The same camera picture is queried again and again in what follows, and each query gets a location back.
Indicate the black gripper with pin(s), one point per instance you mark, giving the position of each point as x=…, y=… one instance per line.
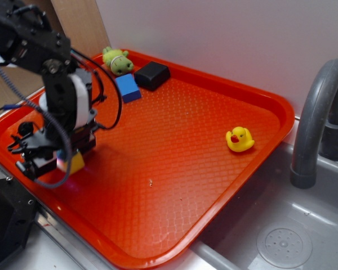
x=35, y=144

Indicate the green and yellow sponge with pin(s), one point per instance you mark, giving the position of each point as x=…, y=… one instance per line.
x=77, y=162

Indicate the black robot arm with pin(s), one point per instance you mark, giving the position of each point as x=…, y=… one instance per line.
x=28, y=41

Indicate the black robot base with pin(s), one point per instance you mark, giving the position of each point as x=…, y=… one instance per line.
x=17, y=213

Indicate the blue foam block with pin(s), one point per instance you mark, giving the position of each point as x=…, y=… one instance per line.
x=128, y=88

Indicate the red plastic tray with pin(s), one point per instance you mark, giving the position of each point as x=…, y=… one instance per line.
x=155, y=181

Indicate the green plush turtle toy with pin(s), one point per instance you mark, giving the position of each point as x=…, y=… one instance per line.
x=117, y=61

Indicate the black rectangular block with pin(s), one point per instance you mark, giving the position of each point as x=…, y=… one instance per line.
x=152, y=75

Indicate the wooden board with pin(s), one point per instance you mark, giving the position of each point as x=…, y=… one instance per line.
x=81, y=21

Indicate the yellow rubber duck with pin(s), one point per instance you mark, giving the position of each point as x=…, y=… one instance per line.
x=239, y=139

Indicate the grey plastic sink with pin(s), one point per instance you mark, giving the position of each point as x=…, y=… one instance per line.
x=270, y=224

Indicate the grey plastic faucet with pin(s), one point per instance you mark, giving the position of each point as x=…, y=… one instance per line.
x=317, y=133

